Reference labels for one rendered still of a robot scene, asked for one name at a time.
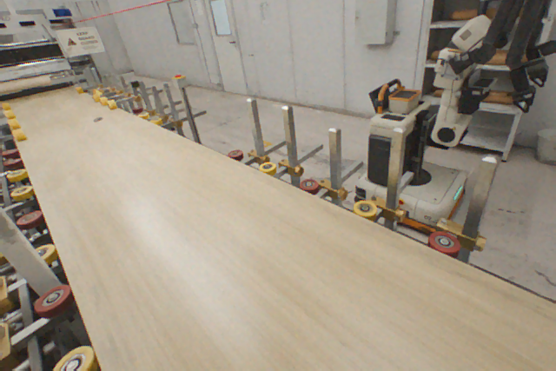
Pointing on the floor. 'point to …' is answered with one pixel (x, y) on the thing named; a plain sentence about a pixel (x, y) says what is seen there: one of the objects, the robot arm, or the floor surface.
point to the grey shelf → (492, 140)
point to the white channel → (16, 256)
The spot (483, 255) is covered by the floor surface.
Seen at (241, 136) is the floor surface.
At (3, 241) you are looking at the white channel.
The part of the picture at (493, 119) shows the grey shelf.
